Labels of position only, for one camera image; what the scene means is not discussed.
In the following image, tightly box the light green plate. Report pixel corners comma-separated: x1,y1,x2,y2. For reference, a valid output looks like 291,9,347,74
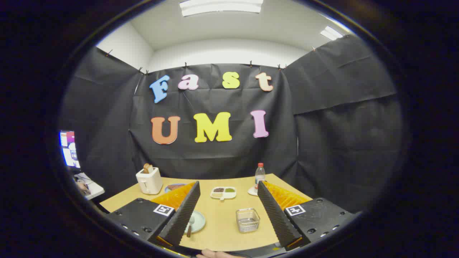
184,210,207,234

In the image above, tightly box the white divided dish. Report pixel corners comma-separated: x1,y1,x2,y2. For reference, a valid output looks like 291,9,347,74
210,186,237,200

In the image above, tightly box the small ceiling light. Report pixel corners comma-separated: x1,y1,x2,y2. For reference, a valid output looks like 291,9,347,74
320,26,344,40

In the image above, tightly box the blue plate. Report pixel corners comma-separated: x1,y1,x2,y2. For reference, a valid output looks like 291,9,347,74
164,183,189,193

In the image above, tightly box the white side desk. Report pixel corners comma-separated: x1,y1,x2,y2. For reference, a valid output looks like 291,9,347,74
74,172,105,200

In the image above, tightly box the computer monitor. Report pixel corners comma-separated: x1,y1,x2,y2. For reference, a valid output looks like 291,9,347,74
59,130,81,169

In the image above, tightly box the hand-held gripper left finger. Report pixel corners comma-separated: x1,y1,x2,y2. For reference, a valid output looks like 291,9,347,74
104,181,201,248

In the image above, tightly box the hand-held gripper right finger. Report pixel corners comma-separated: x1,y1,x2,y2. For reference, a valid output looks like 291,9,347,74
257,181,356,251

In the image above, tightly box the metal mesh basket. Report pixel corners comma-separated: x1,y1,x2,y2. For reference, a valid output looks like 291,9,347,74
236,208,261,233

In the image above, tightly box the long ceiling light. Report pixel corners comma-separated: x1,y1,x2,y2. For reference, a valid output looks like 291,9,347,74
179,0,264,17

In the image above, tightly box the clear bottle with red cap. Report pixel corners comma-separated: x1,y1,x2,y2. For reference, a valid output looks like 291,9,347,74
255,163,266,190

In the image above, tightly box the white toaster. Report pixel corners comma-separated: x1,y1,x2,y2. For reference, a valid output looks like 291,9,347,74
136,167,164,195

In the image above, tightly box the black backdrop cloth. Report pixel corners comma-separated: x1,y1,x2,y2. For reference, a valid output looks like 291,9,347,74
59,34,404,215

